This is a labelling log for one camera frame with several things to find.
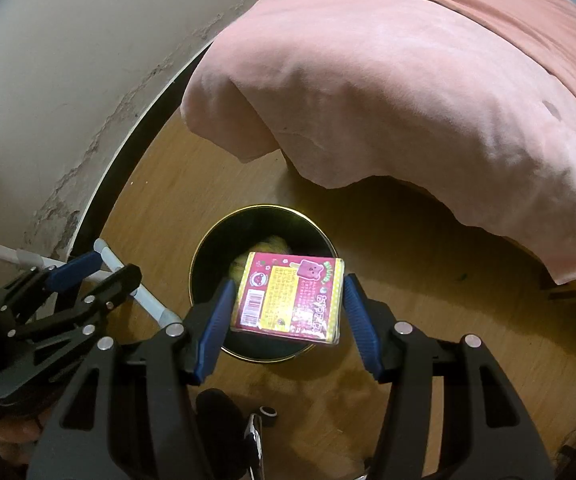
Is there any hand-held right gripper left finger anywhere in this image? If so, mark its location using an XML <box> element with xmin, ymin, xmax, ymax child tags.
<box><xmin>26</xmin><ymin>279</ymin><xmax>239</xmax><ymax>480</ymax></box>

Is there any pink fleece blanket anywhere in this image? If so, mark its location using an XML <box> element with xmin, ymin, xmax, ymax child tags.
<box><xmin>180</xmin><ymin>0</ymin><xmax>576</xmax><ymax>301</ymax></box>

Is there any yellow crumpled wrapper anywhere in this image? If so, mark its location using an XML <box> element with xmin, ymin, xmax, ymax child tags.
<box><xmin>230</xmin><ymin>237</ymin><xmax>293</xmax><ymax>286</ymax></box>

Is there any person's left hand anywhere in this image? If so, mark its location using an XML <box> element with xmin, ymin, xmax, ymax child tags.
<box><xmin>0</xmin><ymin>407</ymin><xmax>48</xmax><ymax>456</ymax></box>

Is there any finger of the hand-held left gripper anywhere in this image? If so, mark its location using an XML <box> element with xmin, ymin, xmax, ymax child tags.
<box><xmin>5</xmin><ymin>264</ymin><xmax>142</xmax><ymax>361</ymax></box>
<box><xmin>0</xmin><ymin>251</ymin><xmax>102</xmax><ymax>341</ymax></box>

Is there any pink and yellow snack box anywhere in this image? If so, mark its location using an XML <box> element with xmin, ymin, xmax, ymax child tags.
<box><xmin>230</xmin><ymin>251</ymin><xmax>346</xmax><ymax>346</ymax></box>

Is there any silver metal object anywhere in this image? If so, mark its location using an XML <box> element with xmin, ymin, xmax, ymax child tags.
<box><xmin>245</xmin><ymin>412</ymin><xmax>263</xmax><ymax>480</ymax></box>

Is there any pink bed sheet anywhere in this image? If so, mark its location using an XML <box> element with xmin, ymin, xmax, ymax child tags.
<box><xmin>288</xmin><ymin>0</ymin><xmax>576</xmax><ymax>121</ymax></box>

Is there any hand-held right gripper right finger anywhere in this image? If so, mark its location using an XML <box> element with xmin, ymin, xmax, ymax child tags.
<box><xmin>343</xmin><ymin>274</ymin><xmax>554</xmax><ymax>480</ymax></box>

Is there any person's foot in black sock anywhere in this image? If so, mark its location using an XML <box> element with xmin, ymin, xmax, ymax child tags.
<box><xmin>195</xmin><ymin>387</ymin><xmax>249</xmax><ymax>480</ymax></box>

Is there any white table with tube legs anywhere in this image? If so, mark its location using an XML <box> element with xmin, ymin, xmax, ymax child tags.
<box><xmin>0</xmin><ymin>236</ymin><xmax>185</xmax><ymax>331</ymax></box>

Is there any black bin with gold rim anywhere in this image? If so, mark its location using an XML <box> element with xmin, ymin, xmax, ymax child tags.
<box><xmin>189</xmin><ymin>204</ymin><xmax>341</xmax><ymax>363</ymax></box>

